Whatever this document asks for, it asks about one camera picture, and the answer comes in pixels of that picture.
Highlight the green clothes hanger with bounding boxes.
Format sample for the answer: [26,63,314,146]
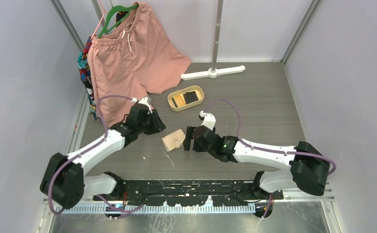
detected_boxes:
[97,3,139,38]

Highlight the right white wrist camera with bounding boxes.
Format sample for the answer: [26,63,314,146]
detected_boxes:
[199,111,216,130]

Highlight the colourful patterned garment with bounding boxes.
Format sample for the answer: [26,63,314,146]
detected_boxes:
[77,37,99,120]

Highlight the pink shorts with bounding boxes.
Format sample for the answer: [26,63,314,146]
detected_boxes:
[87,2,191,127]

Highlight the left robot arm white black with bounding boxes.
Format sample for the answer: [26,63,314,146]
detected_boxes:
[39,103,166,209]

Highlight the grey metal rack pole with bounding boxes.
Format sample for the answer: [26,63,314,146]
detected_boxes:
[210,0,224,73]

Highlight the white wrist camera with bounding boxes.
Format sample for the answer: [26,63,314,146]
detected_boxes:
[138,97,153,114]
[199,111,216,130]

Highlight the black card in tray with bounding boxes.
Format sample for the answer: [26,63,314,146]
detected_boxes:
[183,91,199,104]

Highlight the white rack stand base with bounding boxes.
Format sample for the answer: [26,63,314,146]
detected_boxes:
[180,66,245,80]

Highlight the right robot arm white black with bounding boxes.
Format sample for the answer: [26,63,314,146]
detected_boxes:
[183,126,331,200]

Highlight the gold card with black stripe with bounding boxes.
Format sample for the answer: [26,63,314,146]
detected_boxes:
[171,95,185,108]

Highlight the beige leather card holder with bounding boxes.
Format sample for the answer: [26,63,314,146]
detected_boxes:
[161,129,186,151]

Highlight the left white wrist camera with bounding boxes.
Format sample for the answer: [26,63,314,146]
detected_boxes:
[138,97,153,114]

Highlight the pink clothes hanger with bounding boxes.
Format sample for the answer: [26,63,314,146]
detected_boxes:
[90,0,108,38]

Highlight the beige oval tray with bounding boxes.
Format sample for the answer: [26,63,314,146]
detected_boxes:
[167,85,205,112]

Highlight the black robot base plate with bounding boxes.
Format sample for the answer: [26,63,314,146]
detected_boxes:
[103,180,269,207]

